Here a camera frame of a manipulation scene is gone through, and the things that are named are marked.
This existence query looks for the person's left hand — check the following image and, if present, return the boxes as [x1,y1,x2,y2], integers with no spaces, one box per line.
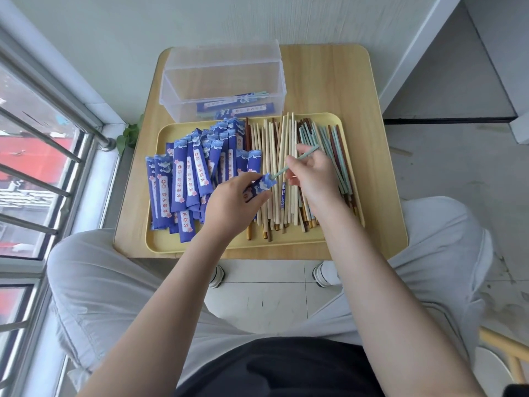
[199,171,272,246]

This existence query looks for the person's right hand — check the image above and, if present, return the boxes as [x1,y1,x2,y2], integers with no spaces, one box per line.
[285,144,347,221]

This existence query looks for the teal chopstick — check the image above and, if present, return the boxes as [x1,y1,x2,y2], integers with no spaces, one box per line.
[271,145,320,179]

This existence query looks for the blue paper chopstick sleeve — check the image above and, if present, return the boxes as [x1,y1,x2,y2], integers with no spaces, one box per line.
[243,173,278,202]

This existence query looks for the person's left forearm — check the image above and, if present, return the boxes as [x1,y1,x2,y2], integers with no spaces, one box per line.
[77,227,253,397]

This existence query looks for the person's right forearm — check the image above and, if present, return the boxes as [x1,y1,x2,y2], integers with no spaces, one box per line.
[308,202,487,397]

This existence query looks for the pile of beige wooden chopsticks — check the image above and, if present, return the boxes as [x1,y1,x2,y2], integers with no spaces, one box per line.
[245,112,320,243]

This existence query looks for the pile of teal and brown chopsticks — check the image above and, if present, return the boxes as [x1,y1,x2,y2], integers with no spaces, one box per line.
[297,117,361,216]

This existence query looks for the yellow plastic tray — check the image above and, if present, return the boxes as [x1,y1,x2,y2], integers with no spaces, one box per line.
[145,112,366,256]

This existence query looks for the sleeved chopstick pair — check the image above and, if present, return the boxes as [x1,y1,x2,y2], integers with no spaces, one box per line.
[196,92,272,114]
[215,102,276,120]

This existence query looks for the pile of blue paper sleeves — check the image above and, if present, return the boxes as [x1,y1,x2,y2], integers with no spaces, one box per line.
[145,117,263,244]

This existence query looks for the person's left white shoe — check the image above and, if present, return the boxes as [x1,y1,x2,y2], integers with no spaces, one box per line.
[208,264,226,289]

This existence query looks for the person's white shoe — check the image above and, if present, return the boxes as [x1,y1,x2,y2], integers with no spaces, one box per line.
[208,264,226,289]
[312,261,342,288]

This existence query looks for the person's right white shoe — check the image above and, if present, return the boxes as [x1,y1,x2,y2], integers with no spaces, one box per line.
[312,261,342,288]

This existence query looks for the clear plastic storage box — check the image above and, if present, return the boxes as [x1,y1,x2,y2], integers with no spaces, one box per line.
[159,40,288,124]

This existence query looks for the green plant leaves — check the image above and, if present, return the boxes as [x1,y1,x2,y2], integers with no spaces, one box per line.
[116,114,145,157]

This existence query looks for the black shirt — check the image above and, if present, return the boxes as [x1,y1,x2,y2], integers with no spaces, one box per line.
[174,336,386,397]

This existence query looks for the light grey trousers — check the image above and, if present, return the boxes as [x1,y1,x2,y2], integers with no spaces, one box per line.
[46,196,495,390]

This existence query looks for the metal window railing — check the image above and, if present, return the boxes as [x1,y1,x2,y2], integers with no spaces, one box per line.
[0,29,119,397]

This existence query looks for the yellow wooden chair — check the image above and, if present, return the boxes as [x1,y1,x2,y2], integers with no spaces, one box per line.
[479,326,529,386]

